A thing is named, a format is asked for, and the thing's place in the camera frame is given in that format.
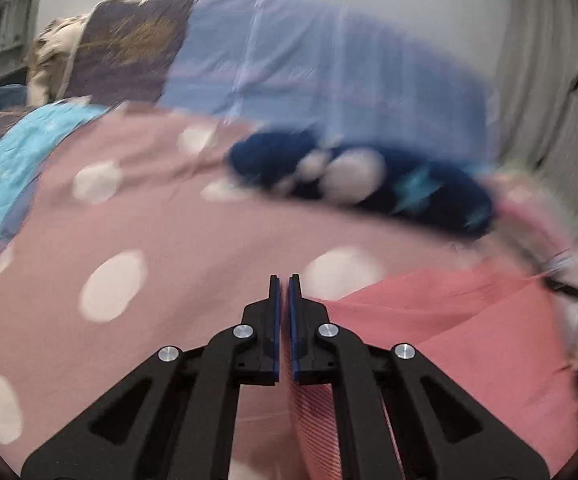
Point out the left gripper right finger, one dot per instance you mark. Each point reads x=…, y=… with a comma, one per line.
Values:
x=398, y=416

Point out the pink polka dot bedspread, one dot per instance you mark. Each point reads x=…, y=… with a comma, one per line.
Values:
x=135, y=235

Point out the black floor lamp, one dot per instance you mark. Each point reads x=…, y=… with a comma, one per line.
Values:
x=566, y=123

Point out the beige pleated curtain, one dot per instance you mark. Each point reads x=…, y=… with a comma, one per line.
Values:
x=538, y=61

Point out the dark purple tree-print pillow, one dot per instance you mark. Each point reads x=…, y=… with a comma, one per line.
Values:
x=126, y=50

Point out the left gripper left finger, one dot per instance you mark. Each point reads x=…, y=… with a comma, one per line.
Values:
x=173, y=416

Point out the blue plaid pillow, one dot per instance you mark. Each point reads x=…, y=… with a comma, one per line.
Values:
x=352, y=77

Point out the beige crumpled clothes pile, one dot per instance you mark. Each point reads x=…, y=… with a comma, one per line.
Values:
x=50, y=58

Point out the coral pink knit shirt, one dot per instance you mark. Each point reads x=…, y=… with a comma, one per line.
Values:
x=492, y=329

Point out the navy star fleece blanket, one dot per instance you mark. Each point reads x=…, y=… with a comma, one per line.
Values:
x=384, y=179

